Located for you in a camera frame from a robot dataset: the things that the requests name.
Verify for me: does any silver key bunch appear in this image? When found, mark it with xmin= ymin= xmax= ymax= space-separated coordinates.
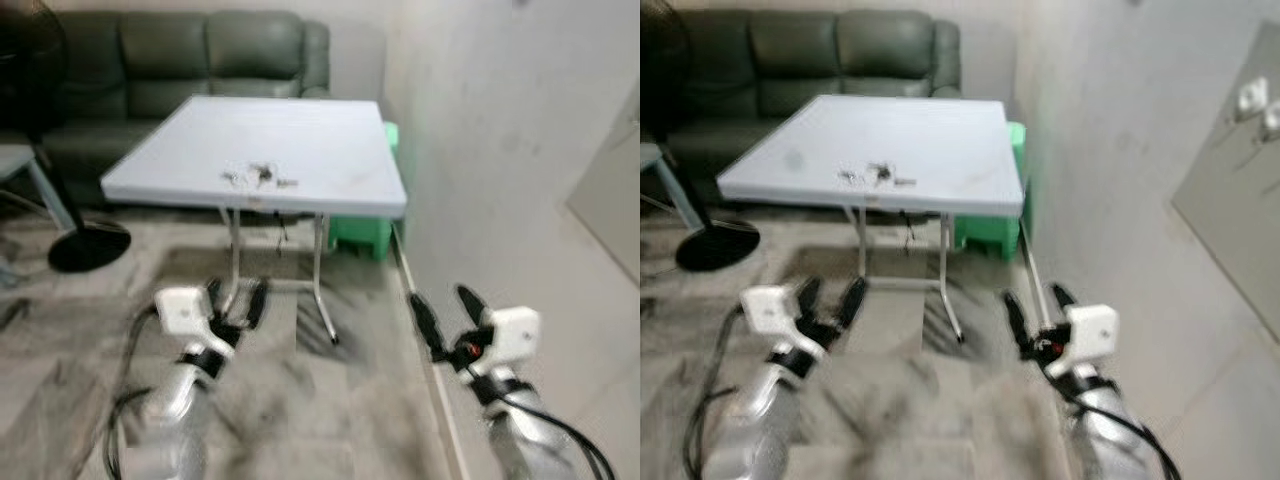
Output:
xmin=222 ymin=162 xmax=299 ymax=191
xmin=838 ymin=162 xmax=918 ymax=191

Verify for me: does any white floor conduit strip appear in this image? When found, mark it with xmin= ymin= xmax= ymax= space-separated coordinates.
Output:
xmin=388 ymin=222 xmax=471 ymax=480
xmin=1016 ymin=225 xmax=1056 ymax=326

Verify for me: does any green plastic stool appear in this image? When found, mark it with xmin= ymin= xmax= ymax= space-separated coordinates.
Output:
xmin=953 ymin=122 xmax=1028 ymax=263
xmin=327 ymin=122 xmax=402 ymax=264

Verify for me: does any black standing fan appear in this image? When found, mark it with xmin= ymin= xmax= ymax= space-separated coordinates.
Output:
xmin=0 ymin=0 xmax=132 ymax=274
xmin=640 ymin=0 xmax=763 ymax=273

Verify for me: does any white folding table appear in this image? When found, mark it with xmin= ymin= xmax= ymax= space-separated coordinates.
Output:
xmin=100 ymin=95 xmax=409 ymax=346
xmin=716 ymin=95 xmax=1026 ymax=343

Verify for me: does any grey metal-legged chair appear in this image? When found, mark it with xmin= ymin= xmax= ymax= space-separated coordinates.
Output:
xmin=640 ymin=142 xmax=706 ymax=233
xmin=0 ymin=143 xmax=79 ymax=233

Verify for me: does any dark green leather sofa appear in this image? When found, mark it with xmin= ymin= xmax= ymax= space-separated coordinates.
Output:
xmin=655 ymin=10 xmax=963 ymax=201
xmin=0 ymin=10 xmax=332 ymax=206

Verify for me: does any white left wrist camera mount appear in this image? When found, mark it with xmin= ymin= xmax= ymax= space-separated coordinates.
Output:
xmin=740 ymin=285 xmax=827 ymax=352
xmin=155 ymin=287 xmax=238 ymax=353

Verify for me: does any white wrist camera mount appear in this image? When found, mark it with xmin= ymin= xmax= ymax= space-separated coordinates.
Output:
xmin=155 ymin=287 xmax=238 ymax=353
xmin=740 ymin=285 xmax=827 ymax=352
xmin=480 ymin=306 xmax=542 ymax=377
xmin=1045 ymin=305 xmax=1119 ymax=379

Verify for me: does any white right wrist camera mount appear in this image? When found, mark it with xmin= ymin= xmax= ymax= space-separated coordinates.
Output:
xmin=480 ymin=306 xmax=542 ymax=377
xmin=1045 ymin=305 xmax=1119 ymax=379

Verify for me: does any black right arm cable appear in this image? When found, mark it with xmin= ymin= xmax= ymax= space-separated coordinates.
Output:
xmin=465 ymin=370 xmax=616 ymax=480
xmin=1060 ymin=385 xmax=1183 ymax=480

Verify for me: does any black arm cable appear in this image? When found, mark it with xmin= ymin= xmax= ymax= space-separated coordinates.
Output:
xmin=683 ymin=305 xmax=747 ymax=480
xmin=465 ymin=370 xmax=616 ymax=480
xmin=103 ymin=305 xmax=161 ymax=480
xmin=1060 ymin=385 xmax=1183 ymax=480

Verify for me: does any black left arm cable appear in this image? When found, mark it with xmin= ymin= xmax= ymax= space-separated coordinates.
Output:
xmin=103 ymin=305 xmax=161 ymax=480
xmin=683 ymin=305 xmax=747 ymax=480

